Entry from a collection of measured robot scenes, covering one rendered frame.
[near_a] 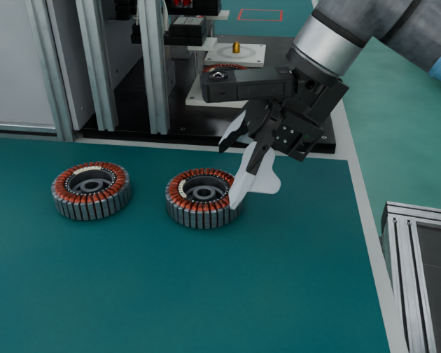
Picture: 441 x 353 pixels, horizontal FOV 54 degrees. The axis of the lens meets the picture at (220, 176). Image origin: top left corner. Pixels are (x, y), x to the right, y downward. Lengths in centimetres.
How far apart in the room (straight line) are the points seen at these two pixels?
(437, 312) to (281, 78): 94
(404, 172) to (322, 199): 160
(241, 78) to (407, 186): 168
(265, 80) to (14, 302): 39
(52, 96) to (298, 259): 51
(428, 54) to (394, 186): 162
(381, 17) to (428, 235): 111
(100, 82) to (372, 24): 46
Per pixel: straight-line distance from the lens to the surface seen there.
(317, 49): 52
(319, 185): 70
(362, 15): 52
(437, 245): 153
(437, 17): 53
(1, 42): 84
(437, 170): 234
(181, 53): 117
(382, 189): 209
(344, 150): 82
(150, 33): 74
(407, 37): 53
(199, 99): 90
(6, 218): 69
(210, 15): 113
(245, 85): 53
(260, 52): 118
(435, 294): 137
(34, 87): 85
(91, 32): 77
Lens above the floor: 115
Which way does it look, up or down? 34 degrees down
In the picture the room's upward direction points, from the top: straight up
